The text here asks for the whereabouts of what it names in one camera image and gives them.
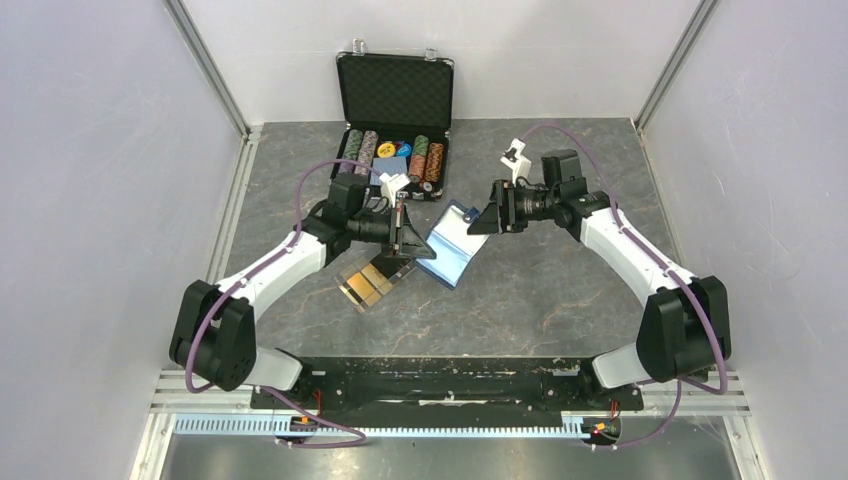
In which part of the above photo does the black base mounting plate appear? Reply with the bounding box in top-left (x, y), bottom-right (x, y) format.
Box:
top-left (287, 356), bottom-right (644, 429)

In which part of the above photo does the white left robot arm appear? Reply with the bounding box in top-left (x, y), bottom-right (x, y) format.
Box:
top-left (168, 173), bottom-right (436, 408)

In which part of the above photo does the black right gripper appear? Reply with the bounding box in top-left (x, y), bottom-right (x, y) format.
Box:
top-left (468, 179), bottom-right (560, 235)

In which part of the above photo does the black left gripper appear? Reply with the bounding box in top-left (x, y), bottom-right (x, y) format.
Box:
top-left (348, 202), bottom-right (436, 261)

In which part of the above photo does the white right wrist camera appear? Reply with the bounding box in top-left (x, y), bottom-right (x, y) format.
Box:
top-left (499, 138), bottom-right (532, 184)

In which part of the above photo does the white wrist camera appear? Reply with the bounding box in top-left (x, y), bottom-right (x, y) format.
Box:
top-left (499, 138), bottom-right (532, 184)
top-left (378, 173), bottom-right (410, 210)

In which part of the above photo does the blue leather card holder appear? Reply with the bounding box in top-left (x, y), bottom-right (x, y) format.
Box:
top-left (416, 200), bottom-right (489, 290)

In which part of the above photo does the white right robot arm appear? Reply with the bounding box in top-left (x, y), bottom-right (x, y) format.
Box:
top-left (467, 140), bottom-right (731, 408)

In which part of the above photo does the yellow dealer button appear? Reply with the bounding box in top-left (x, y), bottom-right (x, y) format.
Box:
top-left (376, 142), bottom-right (397, 158)

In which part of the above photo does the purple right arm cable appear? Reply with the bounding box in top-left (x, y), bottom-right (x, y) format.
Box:
top-left (519, 124), bottom-right (730, 453)

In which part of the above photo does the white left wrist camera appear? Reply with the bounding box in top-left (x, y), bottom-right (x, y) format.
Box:
top-left (378, 173), bottom-right (410, 210)

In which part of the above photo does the blue playing card deck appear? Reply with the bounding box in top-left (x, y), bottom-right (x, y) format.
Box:
top-left (369, 156), bottom-right (409, 189)

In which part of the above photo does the clear acrylic card box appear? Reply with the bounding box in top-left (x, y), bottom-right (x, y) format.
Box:
top-left (334, 254), bottom-right (415, 313)

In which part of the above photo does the black poker chip case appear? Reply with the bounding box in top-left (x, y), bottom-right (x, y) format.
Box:
top-left (335, 38), bottom-right (455, 202)

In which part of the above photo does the gold VIP card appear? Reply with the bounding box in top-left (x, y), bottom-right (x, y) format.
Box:
top-left (342, 264), bottom-right (394, 310)

